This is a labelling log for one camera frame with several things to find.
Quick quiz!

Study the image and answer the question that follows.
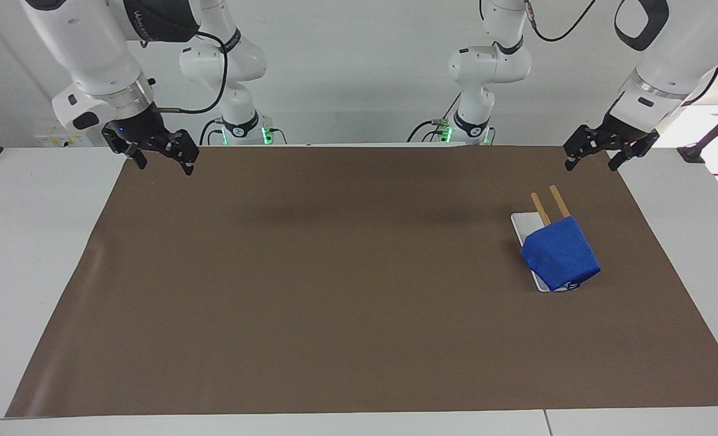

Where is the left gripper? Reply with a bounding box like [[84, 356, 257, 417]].
[[563, 112, 661, 173]]

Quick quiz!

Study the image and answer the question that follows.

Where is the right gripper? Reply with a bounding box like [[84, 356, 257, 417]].
[[102, 104, 201, 177]]

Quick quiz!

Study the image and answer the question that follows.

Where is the wooden towel rack white base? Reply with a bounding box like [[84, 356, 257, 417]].
[[510, 185, 581, 294]]

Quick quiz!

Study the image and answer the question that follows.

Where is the blue towel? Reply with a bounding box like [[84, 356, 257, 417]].
[[521, 216, 602, 291]]

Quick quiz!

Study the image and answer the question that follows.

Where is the black cable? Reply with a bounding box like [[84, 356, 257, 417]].
[[524, 0, 598, 43], [153, 30, 229, 115], [407, 119, 451, 144], [199, 117, 224, 147]]

